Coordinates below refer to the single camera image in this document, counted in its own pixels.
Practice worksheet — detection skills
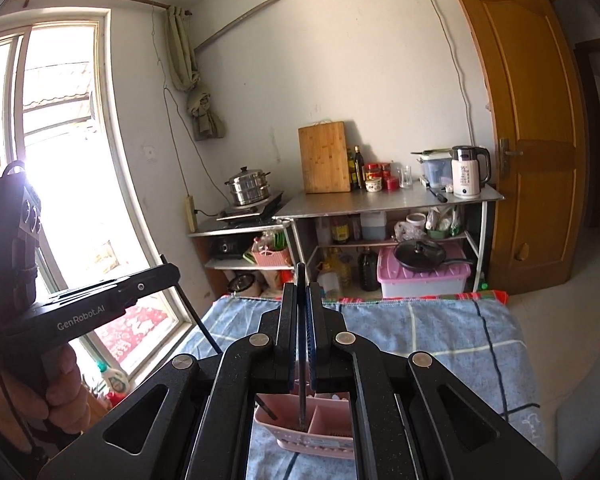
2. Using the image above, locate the yellow cooking oil bottle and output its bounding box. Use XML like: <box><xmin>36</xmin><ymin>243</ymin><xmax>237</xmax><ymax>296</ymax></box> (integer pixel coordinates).
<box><xmin>316</xmin><ymin>255</ymin><xmax>354</xmax><ymax>301</ymax></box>

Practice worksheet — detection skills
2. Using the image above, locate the person's left hand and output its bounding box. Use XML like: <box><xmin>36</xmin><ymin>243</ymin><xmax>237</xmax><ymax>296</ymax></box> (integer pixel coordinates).
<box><xmin>0</xmin><ymin>346</ymin><xmax>94</xmax><ymax>458</ymax></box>

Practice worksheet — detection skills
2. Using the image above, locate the small pink woven basket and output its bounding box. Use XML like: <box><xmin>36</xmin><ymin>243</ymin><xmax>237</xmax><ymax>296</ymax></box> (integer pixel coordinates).
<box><xmin>251</xmin><ymin>247</ymin><xmax>291</xmax><ymax>267</ymax></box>

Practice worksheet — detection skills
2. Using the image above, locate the water filter pitcher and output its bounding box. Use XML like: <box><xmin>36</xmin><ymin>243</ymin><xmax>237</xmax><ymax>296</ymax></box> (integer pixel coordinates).
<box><xmin>413</xmin><ymin>148</ymin><xmax>456</xmax><ymax>189</ymax></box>

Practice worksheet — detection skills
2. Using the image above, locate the black kitchen appliance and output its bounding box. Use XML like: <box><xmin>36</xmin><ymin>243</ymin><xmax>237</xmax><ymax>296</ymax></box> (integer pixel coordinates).
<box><xmin>210</xmin><ymin>236</ymin><xmax>254</xmax><ymax>260</ymax></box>

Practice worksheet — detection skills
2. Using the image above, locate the clear plastic bag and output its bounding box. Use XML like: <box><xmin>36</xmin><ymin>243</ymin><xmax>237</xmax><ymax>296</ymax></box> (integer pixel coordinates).
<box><xmin>426</xmin><ymin>206</ymin><xmax>464</xmax><ymax>239</ymax></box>

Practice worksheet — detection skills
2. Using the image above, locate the clear plastic jug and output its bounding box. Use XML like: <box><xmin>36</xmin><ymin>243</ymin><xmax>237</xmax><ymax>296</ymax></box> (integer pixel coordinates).
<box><xmin>361</xmin><ymin>211</ymin><xmax>389</xmax><ymax>241</ymax></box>

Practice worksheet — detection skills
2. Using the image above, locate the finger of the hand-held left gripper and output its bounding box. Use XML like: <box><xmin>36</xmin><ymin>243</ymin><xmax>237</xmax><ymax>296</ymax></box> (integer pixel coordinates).
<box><xmin>54</xmin><ymin>265</ymin><xmax>182</xmax><ymax>308</ymax></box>

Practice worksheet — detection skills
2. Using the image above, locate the wooden cutting board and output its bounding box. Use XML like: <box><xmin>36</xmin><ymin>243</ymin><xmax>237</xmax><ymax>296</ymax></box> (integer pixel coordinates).
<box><xmin>298</xmin><ymin>121</ymin><xmax>352</xmax><ymax>194</ymax></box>

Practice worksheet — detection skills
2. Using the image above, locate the stainless steel steamer pot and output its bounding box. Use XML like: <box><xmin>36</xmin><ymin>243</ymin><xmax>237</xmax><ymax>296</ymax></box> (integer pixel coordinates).
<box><xmin>224</xmin><ymin>166</ymin><xmax>273</xmax><ymax>207</ymax></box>

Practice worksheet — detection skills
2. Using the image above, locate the stainless steel table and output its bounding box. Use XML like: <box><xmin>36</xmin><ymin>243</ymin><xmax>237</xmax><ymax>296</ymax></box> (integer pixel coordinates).
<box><xmin>272</xmin><ymin>180</ymin><xmax>505</xmax><ymax>295</ymax></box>

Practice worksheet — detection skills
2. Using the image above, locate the white framed window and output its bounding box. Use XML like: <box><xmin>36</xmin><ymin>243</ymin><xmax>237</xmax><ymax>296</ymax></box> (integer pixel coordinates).
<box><xmin>0</xmin><ymin>7</ymin><xmax>201</xmax><ymax>396</ymax></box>

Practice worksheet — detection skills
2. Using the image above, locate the blue checked tablecloth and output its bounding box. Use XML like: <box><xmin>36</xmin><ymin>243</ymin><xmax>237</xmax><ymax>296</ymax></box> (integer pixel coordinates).
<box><xmin>172</xmin><ymin>290</ymin><xmax>543</xmax><ymax>480</ymax></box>

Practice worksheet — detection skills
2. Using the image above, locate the black induction cooker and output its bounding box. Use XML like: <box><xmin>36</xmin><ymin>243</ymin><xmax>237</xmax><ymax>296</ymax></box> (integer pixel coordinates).
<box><xmin>216</xmin><ymin>191</ymin><xmax>286</xmax><ymax>222</ymax></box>

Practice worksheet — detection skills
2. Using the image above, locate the dark liquid jug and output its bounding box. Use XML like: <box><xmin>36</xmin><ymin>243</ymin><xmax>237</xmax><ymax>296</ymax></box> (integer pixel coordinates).
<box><xmin>357</xmin><ymin>247</ymin><xmax>381</xmax><ymax>292</ymax></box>

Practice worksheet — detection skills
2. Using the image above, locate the beige tied curtain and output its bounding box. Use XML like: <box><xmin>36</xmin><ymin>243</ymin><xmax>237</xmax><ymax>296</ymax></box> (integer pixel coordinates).
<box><xmin>164</xmin><ymin>4</ymin><xmax>227</xmax><ymax>142</ymax></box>

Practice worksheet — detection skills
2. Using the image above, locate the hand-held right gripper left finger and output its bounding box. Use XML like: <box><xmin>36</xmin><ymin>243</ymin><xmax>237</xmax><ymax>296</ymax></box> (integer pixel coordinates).
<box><xmin>37</xmin><ymin>282</ymin><xmax>301</xmax><ymax>480</ymax></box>

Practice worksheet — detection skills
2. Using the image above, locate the brown sauce bottle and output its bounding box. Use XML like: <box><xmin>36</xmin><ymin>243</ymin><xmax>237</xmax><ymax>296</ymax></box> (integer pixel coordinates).
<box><xmin>330</xmin><ymin>216</ymin><xmax>351</xmax><ymax>245</ymax></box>

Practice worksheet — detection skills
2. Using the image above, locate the black frying pan with lid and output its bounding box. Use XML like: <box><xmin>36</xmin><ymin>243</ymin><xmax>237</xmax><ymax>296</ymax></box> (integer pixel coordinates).
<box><xmin>393</xmin><ymin>239</ymin><xmax>474</xmax><ymax>272</ymax></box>

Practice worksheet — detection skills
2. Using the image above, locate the red patterned mat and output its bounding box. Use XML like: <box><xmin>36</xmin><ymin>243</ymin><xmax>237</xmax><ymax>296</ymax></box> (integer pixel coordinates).
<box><xmin>92</xmin><ymin>305</ymin><xmax>182</xmax><ymax>362</ymax></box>

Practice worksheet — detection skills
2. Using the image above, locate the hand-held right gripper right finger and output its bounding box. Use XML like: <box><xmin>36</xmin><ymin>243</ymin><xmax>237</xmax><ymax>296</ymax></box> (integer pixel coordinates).
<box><xmin>305</xmin><ymin>282</ymin><xmax>563</xmax><ymax>480</ymax></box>

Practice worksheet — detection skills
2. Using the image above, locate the metal shelf rack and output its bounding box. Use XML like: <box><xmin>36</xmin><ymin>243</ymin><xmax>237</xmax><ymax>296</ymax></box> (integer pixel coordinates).
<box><xmin>187</xmin><ymin>219</ymin><xmax>301</xmax><ymax>297</ymax></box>

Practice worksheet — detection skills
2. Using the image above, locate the grey wall pipe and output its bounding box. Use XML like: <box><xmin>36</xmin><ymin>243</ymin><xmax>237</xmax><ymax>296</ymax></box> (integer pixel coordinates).
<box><xmin>195</xmin><ymin>0</ymin><xmax>299</xmax><ymax>54</ymax></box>

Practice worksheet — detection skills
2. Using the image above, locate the pink plastic utensil basket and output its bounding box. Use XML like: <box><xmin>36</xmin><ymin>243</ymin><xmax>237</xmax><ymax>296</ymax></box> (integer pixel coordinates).
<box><xmin>252</xmin><ymin>391</ymin><xmax>357</xmax><ymax>461</ymax></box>

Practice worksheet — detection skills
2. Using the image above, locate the brown wooden door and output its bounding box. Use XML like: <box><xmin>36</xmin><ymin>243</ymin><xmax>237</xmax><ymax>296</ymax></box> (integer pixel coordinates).
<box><xmin>446</xmin><ymin>0</ymin><xmax>588</xmax><ymax>296</ymax></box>

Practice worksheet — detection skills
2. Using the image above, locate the pink plastic storage box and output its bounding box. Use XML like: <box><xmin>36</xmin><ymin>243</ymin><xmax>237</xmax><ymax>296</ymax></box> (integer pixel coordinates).
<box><xmin>376</xmin><ymin>245</ymin><xmax>472</xmax><ymax>300</ymax></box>

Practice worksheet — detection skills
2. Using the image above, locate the white electric kettle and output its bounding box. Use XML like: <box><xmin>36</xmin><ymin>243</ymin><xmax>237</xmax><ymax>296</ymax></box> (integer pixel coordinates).
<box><xmin>451</xmin><ymin>145</ymin><xmax>492</xmax><ymax>199</ymax></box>

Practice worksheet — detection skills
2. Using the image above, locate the round cooker pot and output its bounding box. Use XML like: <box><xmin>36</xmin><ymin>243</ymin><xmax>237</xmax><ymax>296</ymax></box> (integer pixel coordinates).
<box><xmin>227</xmin><ymin>274</ymin><xmax>261</xmax><ymax>295</ymax></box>

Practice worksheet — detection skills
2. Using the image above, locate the white green detergent bottle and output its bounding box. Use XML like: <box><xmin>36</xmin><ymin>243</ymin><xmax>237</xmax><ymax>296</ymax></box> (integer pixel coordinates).
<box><xmin>96</xmin><ymin>362</ymin><xmax>132</xmax><ymax>395</ymax></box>

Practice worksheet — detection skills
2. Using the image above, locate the metal door handle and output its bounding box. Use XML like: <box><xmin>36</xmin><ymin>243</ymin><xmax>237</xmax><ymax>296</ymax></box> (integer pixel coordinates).
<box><xmin>498</xmin><ymin>137</ymin><xmax>524</xmax><ymax>178</ymax></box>

